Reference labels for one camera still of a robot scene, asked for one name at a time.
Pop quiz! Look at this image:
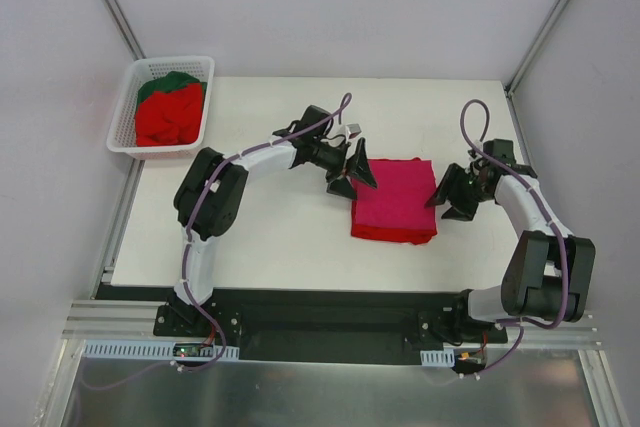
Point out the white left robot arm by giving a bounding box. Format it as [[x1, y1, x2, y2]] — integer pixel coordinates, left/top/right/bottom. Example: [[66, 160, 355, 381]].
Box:
[[173, 105, 377, 336]]

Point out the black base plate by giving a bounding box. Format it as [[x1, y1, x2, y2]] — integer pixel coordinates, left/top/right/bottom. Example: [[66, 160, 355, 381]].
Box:
[[97, 286, 507, 365]]

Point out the aluminium frame post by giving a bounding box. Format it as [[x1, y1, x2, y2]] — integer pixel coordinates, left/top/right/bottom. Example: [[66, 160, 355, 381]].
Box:
[[505, 0, 572, 99], [101, 0, 147, 61]]

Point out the red t shirt in basket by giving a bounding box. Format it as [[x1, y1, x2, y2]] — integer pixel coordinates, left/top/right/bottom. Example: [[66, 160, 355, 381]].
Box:
[[134, 83, 206, 147]]

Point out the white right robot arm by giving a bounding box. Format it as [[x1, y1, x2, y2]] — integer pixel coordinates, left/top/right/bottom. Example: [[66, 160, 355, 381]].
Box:
[[426, 139, 596, 342]]

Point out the white perforated plastic basket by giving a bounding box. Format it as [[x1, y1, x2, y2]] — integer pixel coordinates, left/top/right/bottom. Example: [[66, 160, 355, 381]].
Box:
[[106, 55, 216, 160]]

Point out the pink t shirt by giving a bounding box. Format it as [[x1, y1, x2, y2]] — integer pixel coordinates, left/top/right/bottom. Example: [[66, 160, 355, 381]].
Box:
[[352, 158, 436, 223]]

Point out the left aluminium frame post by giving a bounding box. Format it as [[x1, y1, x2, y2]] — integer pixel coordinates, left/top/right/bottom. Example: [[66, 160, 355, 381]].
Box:
[[101, 0, 147, 61]]

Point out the red t shirt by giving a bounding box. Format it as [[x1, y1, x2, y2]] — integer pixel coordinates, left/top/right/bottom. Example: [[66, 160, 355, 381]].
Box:
[[351, 206, 438, 245], [134, 83, 206, 147]]

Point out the right aluminium frame post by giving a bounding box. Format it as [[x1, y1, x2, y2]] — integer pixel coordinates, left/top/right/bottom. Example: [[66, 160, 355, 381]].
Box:
[[505, 0, 572, 99]]

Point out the green t shirt in basket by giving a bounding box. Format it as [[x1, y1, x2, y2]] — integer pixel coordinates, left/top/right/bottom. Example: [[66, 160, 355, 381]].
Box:
[[136, 71, 207, 107]]

